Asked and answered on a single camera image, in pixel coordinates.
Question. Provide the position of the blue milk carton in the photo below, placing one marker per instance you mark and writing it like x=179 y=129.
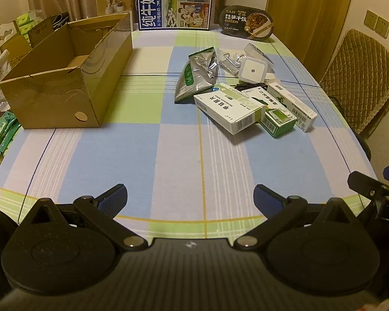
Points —
x=155 y=6

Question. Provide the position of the large white medicine box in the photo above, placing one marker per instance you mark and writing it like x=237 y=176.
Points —
x=227 y=110

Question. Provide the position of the clear dental floss box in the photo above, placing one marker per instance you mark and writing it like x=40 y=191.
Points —
x=256 y=49

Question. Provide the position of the stack of green packets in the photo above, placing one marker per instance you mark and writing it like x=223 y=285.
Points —
x=1 y=132

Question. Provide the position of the long white medicine box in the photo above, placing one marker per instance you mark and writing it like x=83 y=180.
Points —
x=293 y=105

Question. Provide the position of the checked tablecloth desktop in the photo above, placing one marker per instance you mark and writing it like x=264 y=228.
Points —
x=133 y=155

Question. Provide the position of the white square night light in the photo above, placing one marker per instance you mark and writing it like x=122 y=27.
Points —
x=251 y=69

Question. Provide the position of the black paper bag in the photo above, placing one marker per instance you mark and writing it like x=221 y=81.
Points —
x=61 y=19

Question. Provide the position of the brown cardboard carton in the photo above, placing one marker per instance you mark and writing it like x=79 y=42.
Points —
x=42 y=30

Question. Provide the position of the small green box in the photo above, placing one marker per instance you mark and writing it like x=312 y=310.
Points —
x=277 y=123

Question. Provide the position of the wooden door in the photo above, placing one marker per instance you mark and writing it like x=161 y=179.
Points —
x=304 y=16

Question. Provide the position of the brown cardboard box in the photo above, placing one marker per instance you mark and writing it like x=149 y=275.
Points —
x=52 y=103

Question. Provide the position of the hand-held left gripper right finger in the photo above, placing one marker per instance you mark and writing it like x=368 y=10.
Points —
x=267 y=198

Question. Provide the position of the white product box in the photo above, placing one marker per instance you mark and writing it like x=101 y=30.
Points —
x=113 y=0

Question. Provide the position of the clear plastic clip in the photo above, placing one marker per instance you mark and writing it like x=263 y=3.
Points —
x=228 y=60

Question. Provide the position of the chair with quilted cover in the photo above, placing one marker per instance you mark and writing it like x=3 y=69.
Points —
x=359 y=71

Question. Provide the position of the wall socket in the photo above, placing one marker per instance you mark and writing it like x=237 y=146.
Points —
x=383 y=27
x=371 y=18

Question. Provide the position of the black instant rice bowl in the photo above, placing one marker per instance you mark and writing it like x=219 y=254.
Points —
x=243 y=22

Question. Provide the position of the white green medicine box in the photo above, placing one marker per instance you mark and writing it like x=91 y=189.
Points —
x=267 y=98

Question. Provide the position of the stack of green tissue packs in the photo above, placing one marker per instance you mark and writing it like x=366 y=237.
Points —
x=27 y=21

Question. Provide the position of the silver green foil bag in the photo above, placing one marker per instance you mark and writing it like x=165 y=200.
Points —
x=194 y=77

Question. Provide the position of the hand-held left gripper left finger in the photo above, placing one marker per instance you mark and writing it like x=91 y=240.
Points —
x=112 y=198

